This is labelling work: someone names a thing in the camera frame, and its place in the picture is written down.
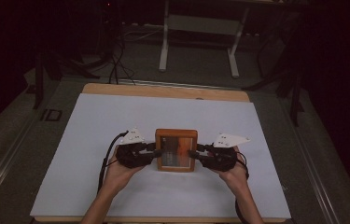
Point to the person's left hand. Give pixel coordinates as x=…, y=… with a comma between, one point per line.
x=118, y=177

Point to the person's right hand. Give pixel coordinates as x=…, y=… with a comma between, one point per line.
x=233, y=179

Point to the wooden picture frame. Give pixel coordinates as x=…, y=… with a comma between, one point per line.
x=175, y=135

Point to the wooden table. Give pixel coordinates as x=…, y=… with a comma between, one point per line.
x=163, y=91

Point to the white metal stand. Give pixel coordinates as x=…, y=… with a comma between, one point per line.
x=163, y=46

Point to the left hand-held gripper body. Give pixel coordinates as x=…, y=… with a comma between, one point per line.
x=132, y=155

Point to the dark metal stand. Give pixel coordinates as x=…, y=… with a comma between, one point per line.
x=295, y=93
x=39, y=81

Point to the white table mat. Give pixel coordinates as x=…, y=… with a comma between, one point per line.
x=101, y=124

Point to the metal floor rail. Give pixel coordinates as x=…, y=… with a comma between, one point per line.
x=315, y=174
x=1, y=165

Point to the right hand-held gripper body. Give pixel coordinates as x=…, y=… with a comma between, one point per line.
x=222, y=158

